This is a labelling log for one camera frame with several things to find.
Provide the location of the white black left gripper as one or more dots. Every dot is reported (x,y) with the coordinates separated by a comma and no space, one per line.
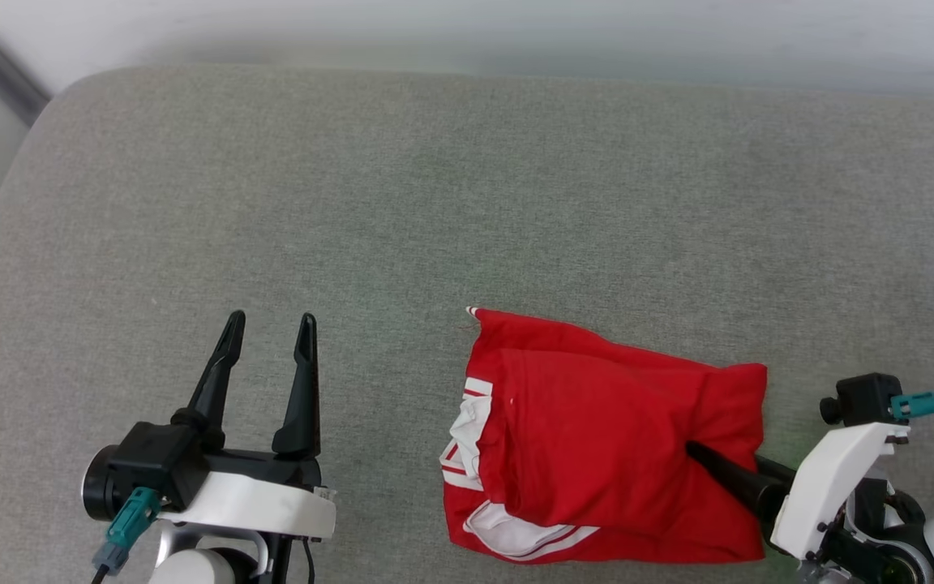
(256,499)

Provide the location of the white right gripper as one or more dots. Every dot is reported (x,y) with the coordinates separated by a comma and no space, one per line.
(832,478)

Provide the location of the red garment with white stripes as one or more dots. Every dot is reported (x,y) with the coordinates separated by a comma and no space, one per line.
(597,438)

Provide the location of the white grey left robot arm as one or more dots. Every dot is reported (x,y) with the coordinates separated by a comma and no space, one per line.
(191,568)

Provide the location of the grey fabric sofa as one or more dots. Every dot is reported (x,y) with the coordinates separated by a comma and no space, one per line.
(434,203)

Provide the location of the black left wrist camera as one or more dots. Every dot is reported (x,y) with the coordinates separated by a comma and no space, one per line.
(151,462)

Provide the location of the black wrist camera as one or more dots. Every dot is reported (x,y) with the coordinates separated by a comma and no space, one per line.
(151,462)
(868,399)

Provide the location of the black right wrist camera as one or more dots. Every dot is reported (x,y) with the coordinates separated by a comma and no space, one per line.
(868,399)

